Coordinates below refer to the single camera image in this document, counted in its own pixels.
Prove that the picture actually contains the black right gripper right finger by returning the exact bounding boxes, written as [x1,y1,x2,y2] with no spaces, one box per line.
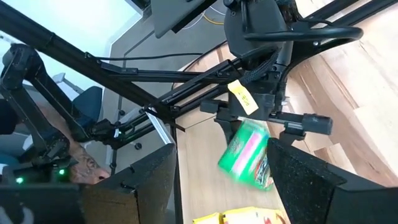
[267,139,347,224]

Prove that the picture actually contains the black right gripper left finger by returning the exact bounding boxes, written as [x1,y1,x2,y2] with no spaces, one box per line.
[96,144,177,224]

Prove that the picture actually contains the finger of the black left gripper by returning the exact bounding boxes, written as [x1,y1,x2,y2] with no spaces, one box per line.
[214,113,242,146]
[278,124,307,147]

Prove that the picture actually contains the green Apple Jacks cereal box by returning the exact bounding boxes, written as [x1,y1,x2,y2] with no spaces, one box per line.
[217,119,275,192]

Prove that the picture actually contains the person's forearm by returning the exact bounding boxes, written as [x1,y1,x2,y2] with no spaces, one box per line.
[39,104,111,186]

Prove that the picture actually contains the yellow paper tag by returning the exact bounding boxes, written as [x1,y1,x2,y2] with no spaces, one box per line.
[226,79,260,116]

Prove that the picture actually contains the blue chair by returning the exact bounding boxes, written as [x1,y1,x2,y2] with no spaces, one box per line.
[72,86,104,123]

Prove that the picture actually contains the grey desk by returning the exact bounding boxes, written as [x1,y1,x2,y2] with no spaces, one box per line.
[150,0,218,39]

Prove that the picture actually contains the silver metal bracket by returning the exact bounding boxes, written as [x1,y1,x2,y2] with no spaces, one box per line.
[145,111,175,146]

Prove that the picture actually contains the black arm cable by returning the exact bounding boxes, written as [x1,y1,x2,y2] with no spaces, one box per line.
[243,26,364,44]

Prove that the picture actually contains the yellow cable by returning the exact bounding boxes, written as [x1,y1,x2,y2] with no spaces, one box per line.
[201,12,225,26]

